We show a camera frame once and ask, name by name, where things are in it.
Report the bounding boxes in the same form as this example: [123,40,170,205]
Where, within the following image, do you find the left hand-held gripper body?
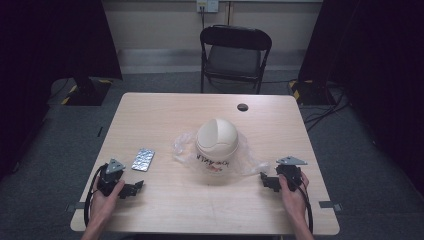
[97,158,127,198]

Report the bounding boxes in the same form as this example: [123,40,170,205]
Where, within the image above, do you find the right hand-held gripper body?
[275,155,309,193]

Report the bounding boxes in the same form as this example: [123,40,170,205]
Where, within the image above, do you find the silver blister pack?
[130,147,157,173]

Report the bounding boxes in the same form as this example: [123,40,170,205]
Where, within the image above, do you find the person's right hand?
[278,171,311,220]

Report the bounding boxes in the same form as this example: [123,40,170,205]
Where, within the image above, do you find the person's left hand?
[90,179,126,221]

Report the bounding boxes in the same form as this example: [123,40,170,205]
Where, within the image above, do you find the clear plastic bin bag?
[171,130,271,178]

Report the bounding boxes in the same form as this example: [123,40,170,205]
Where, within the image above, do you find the black stand base striped tape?
[287,78,335,107]
[60,76,114,107]

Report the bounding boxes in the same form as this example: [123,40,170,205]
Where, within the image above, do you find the black folding chair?
[199,24,274,96]

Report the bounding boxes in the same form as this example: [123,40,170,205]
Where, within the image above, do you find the black curtain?
[0,0,124,183]
[297,0,424,196]

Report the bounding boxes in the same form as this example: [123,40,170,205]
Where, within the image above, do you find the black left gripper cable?
[83,163,110,228]

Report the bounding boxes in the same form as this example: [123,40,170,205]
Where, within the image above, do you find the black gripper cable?
[83,163,110,228]
[297,181,315,235]

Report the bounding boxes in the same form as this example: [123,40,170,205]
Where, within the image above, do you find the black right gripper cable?
[297,181,315,235]

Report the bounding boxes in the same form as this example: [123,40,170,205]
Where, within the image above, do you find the grey table bracket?
[318,200,344,213]
[64,201,86,214]

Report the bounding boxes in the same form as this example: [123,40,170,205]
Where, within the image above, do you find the black floor cables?
[301,83,352,133]

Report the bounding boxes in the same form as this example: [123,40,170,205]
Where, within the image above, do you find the black plug with cable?
[198,5,207,30]

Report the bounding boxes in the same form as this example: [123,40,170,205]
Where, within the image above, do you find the white wall socket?
[195,0,220,14]

